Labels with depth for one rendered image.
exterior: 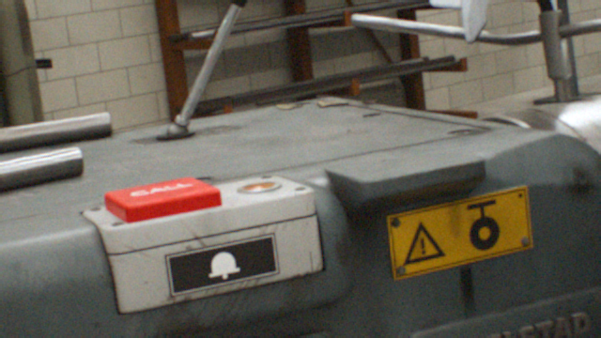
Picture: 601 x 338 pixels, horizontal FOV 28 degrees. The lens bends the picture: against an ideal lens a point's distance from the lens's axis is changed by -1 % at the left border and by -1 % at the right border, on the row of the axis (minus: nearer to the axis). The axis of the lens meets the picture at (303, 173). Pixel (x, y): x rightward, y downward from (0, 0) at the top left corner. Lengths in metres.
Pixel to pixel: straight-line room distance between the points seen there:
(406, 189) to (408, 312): 0.09
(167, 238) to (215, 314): 0.06
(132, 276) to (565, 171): 0.32
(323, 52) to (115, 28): 1.81
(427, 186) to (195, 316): 0.17
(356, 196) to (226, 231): 0.10
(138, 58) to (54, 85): 0.66
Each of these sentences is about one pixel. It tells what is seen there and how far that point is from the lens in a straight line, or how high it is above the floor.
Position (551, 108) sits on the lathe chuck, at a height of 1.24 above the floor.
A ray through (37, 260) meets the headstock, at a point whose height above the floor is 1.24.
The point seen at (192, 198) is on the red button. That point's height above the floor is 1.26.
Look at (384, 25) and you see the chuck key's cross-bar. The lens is 1.27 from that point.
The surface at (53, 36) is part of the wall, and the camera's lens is 8.12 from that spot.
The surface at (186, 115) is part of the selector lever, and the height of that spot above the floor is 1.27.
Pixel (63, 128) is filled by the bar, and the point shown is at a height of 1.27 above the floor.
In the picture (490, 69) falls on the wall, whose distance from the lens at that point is 10.64.
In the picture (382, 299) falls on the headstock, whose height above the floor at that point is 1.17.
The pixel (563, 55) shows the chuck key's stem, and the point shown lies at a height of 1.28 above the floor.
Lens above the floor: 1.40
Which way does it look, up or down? 10 degrees down
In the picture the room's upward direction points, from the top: 7 degrees counter-clockwise
